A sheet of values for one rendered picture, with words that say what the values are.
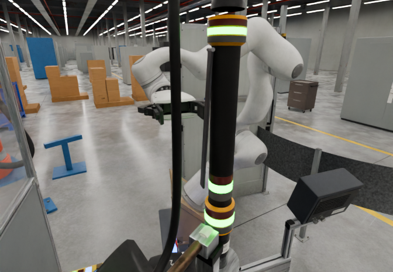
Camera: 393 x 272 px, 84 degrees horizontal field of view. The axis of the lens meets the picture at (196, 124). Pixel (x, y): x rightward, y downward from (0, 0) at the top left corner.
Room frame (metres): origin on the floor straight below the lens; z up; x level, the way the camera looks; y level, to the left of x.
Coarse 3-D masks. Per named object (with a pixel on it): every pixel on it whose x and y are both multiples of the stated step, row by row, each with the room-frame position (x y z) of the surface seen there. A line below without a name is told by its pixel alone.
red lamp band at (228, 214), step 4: (208, 208) 0.25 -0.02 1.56; (208, 212) 0.25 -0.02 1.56; (212, 212) 0.25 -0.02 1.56; (216, 212) 0.24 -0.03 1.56; (220, 212) 0.24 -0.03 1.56; (224, 212) 0.24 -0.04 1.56; (228, 212) 0.25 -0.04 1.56; (232, 212) 0.25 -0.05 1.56; (212, 216) 0.25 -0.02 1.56; (216, 216) 0.24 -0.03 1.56; (220, 216) 0.24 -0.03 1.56; (224, 216) 0.24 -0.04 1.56; (228, 216) 0.25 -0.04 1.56
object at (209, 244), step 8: (200, 224) 0.25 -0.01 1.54; (192, 232) 0.24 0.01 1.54; (216, 232) 0.24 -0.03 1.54; (192, 240) 0.23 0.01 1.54; (200, 240) 0.22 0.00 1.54; (208, 240) 0.22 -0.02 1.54; (216, 240) 0.23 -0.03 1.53; (208, 248) 0.21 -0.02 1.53; (216, 248) 0.23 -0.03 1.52; (200, 256) 0.22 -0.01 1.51; (208, 256) 0.21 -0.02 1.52; (216, 256) 0.22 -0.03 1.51; (232, 256) 0.27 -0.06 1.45; (200, 264) 0.24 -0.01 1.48; (208, 264) 0.22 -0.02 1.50; (216, 264) 0.23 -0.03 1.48; (232, 264) 0.26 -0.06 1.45
